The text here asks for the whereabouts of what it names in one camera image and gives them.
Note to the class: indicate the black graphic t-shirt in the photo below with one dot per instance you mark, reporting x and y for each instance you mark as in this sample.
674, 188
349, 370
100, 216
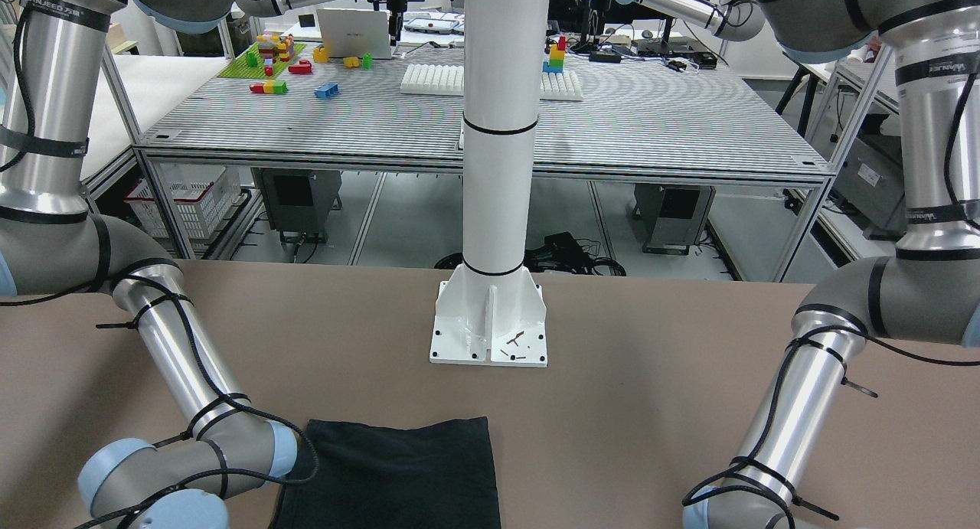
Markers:
438, 476

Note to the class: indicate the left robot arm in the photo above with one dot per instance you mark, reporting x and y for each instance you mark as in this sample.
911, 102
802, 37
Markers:
927, 291

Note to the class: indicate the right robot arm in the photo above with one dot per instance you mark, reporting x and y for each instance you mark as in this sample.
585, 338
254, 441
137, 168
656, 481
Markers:
52, 245

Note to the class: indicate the white mounting column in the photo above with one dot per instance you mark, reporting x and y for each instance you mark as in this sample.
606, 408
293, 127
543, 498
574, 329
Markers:
491, 311

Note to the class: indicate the white laptop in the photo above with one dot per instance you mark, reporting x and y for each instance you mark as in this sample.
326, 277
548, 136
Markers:
355, 32

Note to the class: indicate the white plastic basket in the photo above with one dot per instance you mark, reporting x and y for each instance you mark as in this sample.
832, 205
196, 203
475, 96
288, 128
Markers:
201, 202

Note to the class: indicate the green lego baseplate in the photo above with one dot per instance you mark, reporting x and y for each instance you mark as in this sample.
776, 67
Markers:
252, 65

